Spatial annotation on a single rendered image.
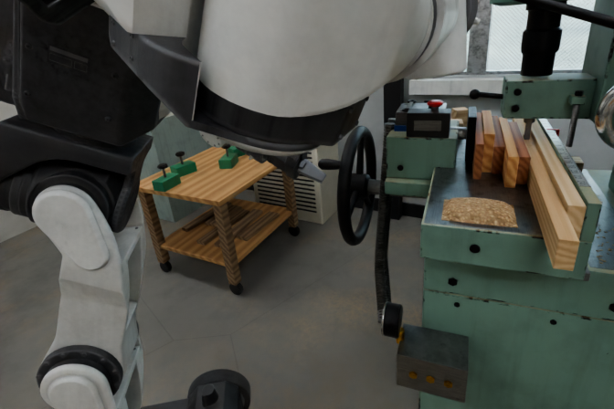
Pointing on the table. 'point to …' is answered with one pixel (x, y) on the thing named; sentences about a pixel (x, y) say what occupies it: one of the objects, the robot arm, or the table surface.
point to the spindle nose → (540, 42)
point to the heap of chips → (479, 212)
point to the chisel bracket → (545, 96)
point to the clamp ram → (469, 133)
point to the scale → (566, 155)
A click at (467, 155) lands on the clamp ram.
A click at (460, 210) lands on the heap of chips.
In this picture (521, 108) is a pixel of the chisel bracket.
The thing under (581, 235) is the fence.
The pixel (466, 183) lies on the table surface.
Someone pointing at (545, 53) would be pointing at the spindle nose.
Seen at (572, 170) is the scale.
